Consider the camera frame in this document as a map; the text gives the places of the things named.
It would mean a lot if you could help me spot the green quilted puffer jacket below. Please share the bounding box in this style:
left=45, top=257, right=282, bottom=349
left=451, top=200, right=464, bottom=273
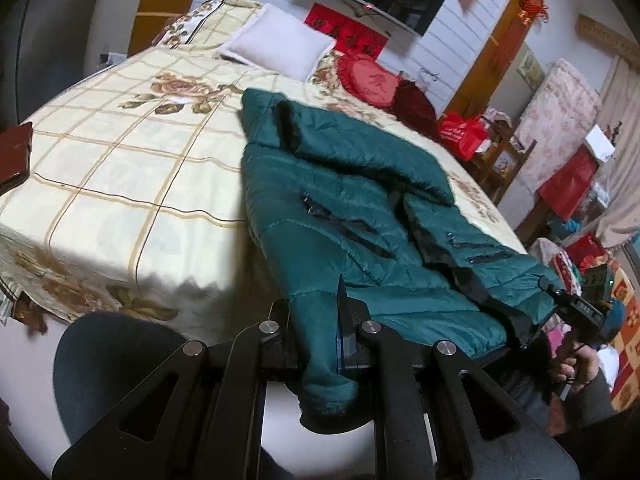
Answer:
left=241, top=88, right=554, bottom=419

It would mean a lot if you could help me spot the person's right hand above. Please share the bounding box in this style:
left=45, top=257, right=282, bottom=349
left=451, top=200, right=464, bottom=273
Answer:
left=551, top=330, right=600, bottom=394

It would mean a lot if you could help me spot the wooden chair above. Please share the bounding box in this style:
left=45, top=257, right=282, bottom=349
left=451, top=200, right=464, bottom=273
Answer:
left=463, top=120, right=537, bottom=205

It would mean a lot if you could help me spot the pink floral covered furniture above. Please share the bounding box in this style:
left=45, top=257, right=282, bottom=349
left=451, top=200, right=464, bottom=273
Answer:
left=515, top=58, right=602, bottom=194

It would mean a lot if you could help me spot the floral checked bed quilt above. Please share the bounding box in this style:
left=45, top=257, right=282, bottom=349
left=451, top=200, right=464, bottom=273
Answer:
left=1, top=0, right=521, bottom=342

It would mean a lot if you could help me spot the red plastic shopping bag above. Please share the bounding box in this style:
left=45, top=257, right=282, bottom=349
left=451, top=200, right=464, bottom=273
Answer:
left=438, top=112, right=488, bottom=162

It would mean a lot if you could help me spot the dark red velvet cushion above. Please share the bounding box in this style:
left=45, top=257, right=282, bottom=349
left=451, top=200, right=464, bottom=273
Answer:
left=392, top=79, right=438, bottom=140

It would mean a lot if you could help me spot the red heart-shaped cushion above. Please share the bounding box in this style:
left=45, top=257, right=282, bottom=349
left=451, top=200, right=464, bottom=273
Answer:
left=337, top=53, right=400, bottom=110

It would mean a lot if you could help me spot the red banner with characters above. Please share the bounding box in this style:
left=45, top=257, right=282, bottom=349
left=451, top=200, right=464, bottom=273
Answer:
left=305, top=3, right=388, bottom=60

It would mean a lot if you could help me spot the white square pillow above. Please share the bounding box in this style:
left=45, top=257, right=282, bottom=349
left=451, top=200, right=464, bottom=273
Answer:
left=218, top=4, right=336, bottom=82

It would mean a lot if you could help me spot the grey wardrobe cabinet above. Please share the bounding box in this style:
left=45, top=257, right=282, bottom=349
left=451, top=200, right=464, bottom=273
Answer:
left=1, top=0, right=96, bottom=129

